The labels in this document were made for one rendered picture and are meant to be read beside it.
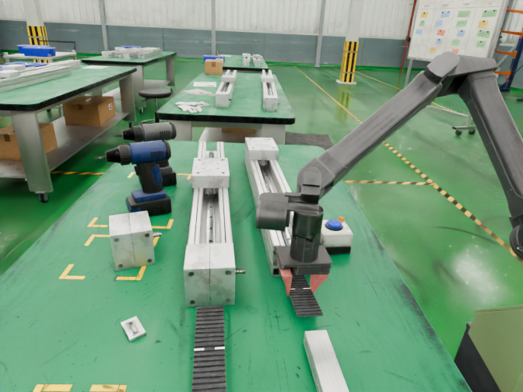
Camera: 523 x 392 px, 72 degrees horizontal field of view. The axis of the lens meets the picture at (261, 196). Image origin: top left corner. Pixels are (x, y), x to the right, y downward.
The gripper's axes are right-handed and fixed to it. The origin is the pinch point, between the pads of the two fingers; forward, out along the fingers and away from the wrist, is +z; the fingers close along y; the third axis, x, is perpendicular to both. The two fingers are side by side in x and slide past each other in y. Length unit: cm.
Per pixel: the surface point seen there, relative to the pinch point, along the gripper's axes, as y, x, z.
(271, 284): 5.3, -5.0, 2.0
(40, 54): 233, -449, -10
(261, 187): 3.7, -40.3, -6.7
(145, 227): 33.8, -15.1, -7.5
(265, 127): -17, -182, 10
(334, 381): -0.5, 22.7, -0.9
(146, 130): 40, -59, -19
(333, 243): -12.1, -15.8, -1.3
